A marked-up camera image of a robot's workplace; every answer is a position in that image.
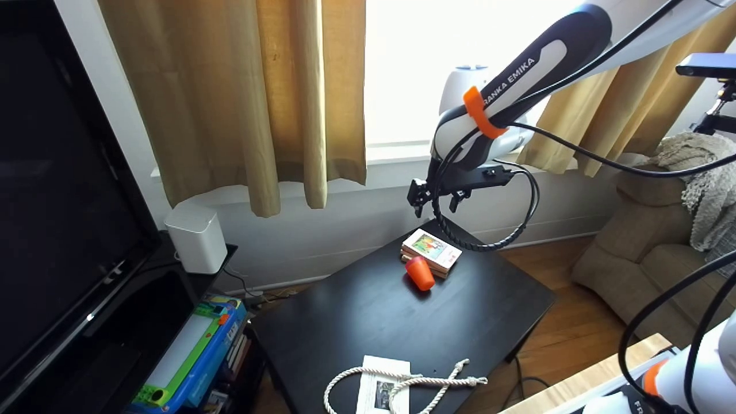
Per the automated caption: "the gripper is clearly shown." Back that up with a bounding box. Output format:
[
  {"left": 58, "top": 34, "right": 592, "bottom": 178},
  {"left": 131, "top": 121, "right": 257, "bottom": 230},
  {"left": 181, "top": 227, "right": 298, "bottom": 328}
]
[{"left": 407, "top": 158, "right": 473, "bottom": 218}]

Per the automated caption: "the orange plastic cup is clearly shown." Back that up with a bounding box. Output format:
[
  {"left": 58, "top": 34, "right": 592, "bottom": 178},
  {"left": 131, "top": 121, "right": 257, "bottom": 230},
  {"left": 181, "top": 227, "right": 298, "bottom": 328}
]
[{"left": 405, "top": 256, "right": 436, "bottom": 292}]

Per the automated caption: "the window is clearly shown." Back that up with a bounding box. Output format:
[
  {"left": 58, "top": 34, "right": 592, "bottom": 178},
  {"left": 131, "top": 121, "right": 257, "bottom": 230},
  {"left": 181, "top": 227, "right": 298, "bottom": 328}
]
[{"left": 365, "top": 0, "right": 584, "bottom": 148}]

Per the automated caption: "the white paper booklet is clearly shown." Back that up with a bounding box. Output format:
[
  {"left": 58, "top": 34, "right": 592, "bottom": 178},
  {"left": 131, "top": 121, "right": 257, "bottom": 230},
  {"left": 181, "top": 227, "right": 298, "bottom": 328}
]
[{"left": 356, "top": 355, "right": 412, "bottom": 414}]

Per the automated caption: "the tan curtain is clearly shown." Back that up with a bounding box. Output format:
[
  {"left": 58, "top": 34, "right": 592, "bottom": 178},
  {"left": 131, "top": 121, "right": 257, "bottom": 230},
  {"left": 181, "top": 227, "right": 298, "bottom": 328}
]
[
  {"left": 516, "top": 5, "right": 736, "bottom": 177},
  {"left": 98, "top": 0, "right": 368, "bottom": 219}
]

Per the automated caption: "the beige armchair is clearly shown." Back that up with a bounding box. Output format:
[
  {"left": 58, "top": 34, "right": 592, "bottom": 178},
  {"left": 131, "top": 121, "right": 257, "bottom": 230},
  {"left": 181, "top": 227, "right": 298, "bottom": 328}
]
[{"left": 571, "top": 152, "right": 736, "bottom": 349}]

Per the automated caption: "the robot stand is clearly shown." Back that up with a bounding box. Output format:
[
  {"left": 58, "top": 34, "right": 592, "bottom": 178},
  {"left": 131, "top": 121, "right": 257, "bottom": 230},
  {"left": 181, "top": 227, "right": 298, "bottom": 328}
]
[{"left": 499, "top": 333, "right": 691, "bottom": 414}]

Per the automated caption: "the white box speaker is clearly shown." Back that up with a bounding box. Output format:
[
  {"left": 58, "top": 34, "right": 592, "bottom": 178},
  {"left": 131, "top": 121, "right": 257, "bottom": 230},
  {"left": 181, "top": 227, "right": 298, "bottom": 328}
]
[{"left": 164, "top": 201, "right": 228, "bottom": 275}]

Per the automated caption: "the row of books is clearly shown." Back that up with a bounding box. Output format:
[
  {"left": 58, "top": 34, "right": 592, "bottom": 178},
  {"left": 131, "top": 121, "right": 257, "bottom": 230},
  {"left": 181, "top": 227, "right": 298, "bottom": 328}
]
[{"left": 223, "top": 325, "right": 255, "bottom": 375}]

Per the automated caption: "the grey knitted blanket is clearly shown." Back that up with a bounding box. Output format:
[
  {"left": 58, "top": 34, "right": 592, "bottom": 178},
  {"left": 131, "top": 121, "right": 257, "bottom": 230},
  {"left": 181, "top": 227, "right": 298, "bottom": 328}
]
[{"left": 649, "top": 132, "right": 736, "bottom": 254}]

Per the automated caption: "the green blue toy drawing board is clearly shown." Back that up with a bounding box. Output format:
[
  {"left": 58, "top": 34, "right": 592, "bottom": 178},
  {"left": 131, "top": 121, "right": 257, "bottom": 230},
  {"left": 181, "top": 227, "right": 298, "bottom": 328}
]
[{"left": 129, "top": 294, "right": 248, "bottom": 414}]

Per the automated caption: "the black television stand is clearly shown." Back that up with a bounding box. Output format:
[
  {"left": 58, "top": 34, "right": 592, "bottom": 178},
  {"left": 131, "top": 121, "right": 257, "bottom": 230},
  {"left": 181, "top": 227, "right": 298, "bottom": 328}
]
[{"left": 0, "top": 230, "right": 266, "bottom": 414}]

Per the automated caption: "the black flat television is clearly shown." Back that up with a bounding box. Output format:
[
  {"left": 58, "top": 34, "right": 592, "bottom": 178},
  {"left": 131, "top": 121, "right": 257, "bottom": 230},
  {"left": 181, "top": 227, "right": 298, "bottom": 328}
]
[{"left": 0, "top": 0, "right": 162, "bottom": 397}]

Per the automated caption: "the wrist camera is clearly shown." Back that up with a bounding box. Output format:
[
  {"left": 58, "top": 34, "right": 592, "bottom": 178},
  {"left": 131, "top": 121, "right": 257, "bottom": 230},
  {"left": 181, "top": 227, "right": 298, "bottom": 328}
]
[{"left": 463, "top": 164, "right": 516, "bottom": 190}]

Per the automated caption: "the white rope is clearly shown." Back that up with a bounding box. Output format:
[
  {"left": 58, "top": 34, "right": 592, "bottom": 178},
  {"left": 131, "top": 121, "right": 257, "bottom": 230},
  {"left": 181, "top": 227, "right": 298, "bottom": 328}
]
[{"left": 324, "top": 359, "right": 488, "bottom": 414}]

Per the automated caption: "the black cable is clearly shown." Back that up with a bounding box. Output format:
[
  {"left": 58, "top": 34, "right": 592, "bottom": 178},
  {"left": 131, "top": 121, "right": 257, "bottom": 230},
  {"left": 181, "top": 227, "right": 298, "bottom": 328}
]
[
  {"left": 222, "top": 267, "right": 301, "bottom": 304},
  {"left": 499, "top": 355, "right": 554, "bottom": 410}
]

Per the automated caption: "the camera on mount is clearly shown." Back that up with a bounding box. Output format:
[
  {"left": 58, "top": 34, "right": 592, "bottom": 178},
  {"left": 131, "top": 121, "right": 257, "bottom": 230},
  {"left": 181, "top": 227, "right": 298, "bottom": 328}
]
[{"left": 675, "top": 52, "right": 736, "bottom": 136}]

